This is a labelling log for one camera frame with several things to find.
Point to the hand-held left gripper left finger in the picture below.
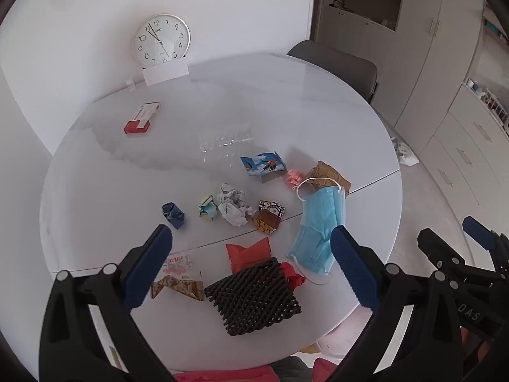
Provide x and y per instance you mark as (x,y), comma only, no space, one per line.
(149,266)

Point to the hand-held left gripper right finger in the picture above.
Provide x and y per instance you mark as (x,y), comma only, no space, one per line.
(352,266)

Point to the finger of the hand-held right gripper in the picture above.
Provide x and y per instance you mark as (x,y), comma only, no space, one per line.
(479,232)
(437,248)

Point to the brown paper bag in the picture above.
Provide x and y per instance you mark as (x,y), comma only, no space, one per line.
(328,175)

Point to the printed newspaper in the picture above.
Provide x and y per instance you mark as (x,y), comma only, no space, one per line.
(235,214)

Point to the red white snack wrapper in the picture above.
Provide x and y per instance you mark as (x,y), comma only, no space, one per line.
(179,264)

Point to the brown patterned flat wrapper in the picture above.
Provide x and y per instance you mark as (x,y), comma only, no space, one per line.
(181,288)

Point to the blue face mask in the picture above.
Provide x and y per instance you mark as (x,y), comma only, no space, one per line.
(320,223)

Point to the crumpled dark blue wrapper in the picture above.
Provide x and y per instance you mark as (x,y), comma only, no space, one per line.
(173,215)

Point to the crumpled yellow blue paper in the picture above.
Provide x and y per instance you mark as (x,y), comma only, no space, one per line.
(208,209)

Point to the beige drawer unit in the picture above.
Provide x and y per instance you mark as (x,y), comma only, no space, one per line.
(465,143)

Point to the brown patterned snack wrapper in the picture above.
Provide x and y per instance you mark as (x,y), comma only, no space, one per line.
(268,219)

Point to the red packet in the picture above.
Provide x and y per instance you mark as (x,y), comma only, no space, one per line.
(246,254)

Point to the white plastic bag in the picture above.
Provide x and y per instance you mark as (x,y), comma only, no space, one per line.
(405,153)

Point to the black foam net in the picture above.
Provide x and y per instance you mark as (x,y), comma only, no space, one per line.
(252,298)

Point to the crumpled pink paper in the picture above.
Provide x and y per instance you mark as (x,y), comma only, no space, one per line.
(295,178)

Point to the dark grey cloth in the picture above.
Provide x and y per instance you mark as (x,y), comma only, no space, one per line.
(294,370)

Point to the red cloth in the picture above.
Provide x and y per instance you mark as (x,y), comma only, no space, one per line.
(222,377)

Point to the blue bird print box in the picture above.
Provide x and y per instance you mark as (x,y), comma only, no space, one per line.
(262,165)

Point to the clear plastic tray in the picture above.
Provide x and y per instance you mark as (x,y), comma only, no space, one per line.
(224,141)

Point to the red white box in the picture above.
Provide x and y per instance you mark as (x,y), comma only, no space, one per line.
(141,119)

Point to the white card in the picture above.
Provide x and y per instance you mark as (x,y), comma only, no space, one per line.
(165,73)

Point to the grey chair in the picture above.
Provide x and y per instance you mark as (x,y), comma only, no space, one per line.
(338,67)

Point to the white round clock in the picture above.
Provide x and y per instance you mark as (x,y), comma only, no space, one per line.
(159,39)

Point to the grey cabinet with niche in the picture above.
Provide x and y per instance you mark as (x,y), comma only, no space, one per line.
(358,8)

